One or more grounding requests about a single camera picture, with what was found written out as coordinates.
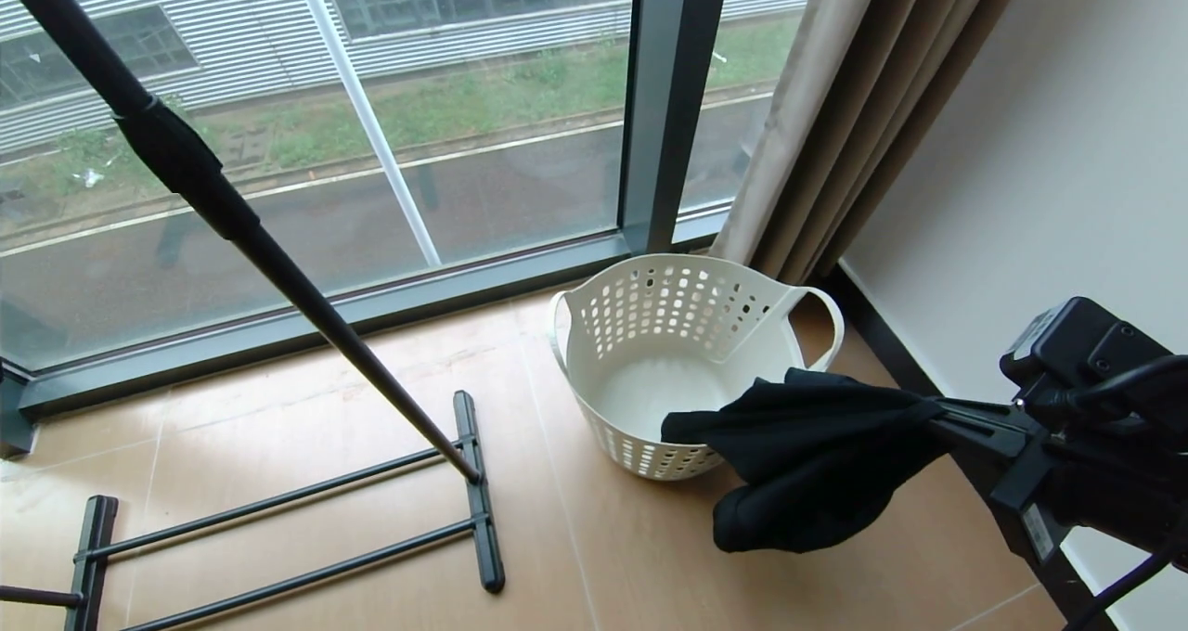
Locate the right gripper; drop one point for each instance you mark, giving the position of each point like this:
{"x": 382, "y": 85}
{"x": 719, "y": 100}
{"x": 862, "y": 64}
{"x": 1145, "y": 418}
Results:
{"x": 1095, "y": 492}

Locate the black garment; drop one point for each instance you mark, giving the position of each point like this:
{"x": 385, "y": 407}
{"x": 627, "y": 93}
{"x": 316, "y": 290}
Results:
{"x": 807, "y": 464}

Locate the white laundry basket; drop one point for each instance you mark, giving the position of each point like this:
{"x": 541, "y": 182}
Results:
{"x": 677, "y": 306}

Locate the black clothes rack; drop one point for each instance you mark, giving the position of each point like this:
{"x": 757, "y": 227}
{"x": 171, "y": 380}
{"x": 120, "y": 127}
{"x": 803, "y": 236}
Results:
{"x": 176, "y": 158}

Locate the brown curtain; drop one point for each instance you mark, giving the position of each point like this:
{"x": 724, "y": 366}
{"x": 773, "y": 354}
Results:
{"x": 863, "y": 102}

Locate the window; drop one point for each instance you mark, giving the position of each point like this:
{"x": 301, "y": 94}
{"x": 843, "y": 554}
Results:
{"x": 510, "y": 148}

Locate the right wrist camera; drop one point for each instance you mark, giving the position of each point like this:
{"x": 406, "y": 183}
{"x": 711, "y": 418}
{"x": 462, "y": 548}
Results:
{"x": 1067, "y": 343}

